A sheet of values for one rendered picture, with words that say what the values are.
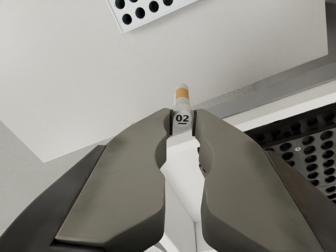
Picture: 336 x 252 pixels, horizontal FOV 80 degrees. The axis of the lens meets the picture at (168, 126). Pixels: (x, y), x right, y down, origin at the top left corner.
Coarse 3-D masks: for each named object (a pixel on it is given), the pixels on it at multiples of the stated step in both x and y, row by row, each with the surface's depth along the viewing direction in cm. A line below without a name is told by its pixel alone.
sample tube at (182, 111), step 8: (176, 88) 15; (184, 88) 15; (176, 96) 14; (184, 96) 14; (176, 104) 13; (184, 104) 12; (176, 112) 12; (184, 112) 12; (176, 120) 12; (184, 120) 12
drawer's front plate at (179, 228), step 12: (168, 192) 34; (168, 204) 33; (180, 204) 38; (168, 216) 31; (180, 216) 36; (168, 228) 30; (180, 228) 34; (192, 228) 40; (168, 240) 29; (180, 240) 32; (192, 240) 37
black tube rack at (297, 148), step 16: (320, 112) 23; (256, 128) 26; (272, 128) 25; (288, 128) 25; (304, 128) 24; (320, 128) 22; (272, 144) 23; (288, 144) 23; (304, 144) 22; (320, 144) 22; (288, 160) 23; (304, 160) 23; (320, 160) 23; (304, 176) 25; (320, 176) 24
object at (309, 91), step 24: (312, 72) 23; (240, 96) 26; (264, 96) 24; (288, 96) 22; (312, 96) 20; (240, 120) 22; (264, 120) 22; (168, 144) 25; (192, 144) 24; (168, 168) 34; (192, 168) 34; (192, 192) 37; (192, 216) 41
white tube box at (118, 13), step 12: (108, 0) 25; (120, 0) 27; (132, 0) 26; (144, 0) 25; (156, 0) 25; (168, 0) 27; (180, 0) 25; (192, 0) 24; (120, 12) 26; (132, 12) 26; (144, 12) 28; (156, 12) 25; (168, 12) 25; (120, 24) 26; (132, 24) 26
